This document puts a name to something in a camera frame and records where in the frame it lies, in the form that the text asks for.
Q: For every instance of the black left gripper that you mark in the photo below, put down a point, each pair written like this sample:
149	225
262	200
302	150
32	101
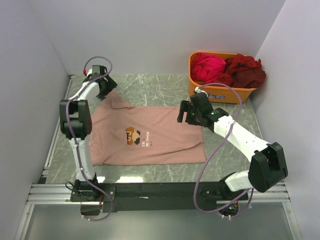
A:
111	84

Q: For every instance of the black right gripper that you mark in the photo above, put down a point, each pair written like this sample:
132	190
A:
186	106

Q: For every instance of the dusty pink printed t-shirt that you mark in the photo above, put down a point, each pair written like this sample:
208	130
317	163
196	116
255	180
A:
127	135

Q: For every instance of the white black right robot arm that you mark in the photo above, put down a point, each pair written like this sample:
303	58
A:
267	162

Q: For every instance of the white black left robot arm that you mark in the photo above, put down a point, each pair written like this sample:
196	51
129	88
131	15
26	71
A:
76	125

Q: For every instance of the orange plastic laundry basket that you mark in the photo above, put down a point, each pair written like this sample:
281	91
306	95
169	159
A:
216	94

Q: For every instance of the bright pink crumpled t-shirt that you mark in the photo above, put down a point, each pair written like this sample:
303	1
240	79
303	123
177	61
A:
206	68

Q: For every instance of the dark red crumpled t-shirt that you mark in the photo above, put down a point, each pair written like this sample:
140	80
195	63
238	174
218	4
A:
242	71

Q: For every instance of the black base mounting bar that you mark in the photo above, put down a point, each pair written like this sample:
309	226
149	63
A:
153	196

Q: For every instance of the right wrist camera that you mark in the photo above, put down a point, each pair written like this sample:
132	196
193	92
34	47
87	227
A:
201	103

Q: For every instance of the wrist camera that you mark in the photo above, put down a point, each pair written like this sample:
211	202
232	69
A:
94	72
201	103

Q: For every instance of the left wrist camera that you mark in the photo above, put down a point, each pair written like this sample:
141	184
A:
94	72

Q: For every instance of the aluminium extrusion rail frame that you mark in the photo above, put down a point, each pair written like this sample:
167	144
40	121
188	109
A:
49	214

